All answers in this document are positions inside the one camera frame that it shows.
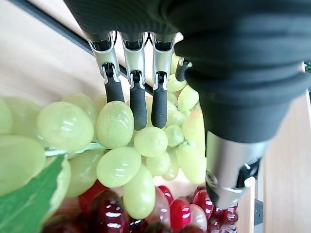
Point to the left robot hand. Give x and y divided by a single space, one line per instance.
238 60

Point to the green grape bunch with leaf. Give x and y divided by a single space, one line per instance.
65 126

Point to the black table edge strip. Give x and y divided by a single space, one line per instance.
56 25

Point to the yellow pink peach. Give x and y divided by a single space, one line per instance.
195 126

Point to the red grape bunch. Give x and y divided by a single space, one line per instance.
179 211

